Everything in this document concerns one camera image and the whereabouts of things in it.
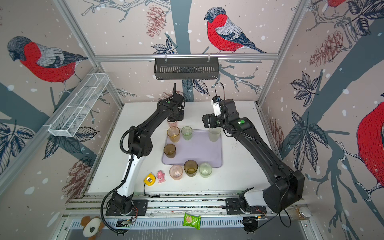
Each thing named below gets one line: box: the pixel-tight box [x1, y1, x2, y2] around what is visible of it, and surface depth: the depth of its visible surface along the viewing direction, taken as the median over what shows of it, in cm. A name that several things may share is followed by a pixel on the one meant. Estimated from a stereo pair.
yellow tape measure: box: [143, 172, 156, 186], surface depth 83 cm
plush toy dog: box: [80, 215, 105, 240], surface depth 69 cm
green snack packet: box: [183, 212, 202, 230], surface depth 70 cm
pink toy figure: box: [156, 170, 166, 184], surface depth 84 cm
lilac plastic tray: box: [162, 129, 223, 168], surface depth 97 cm
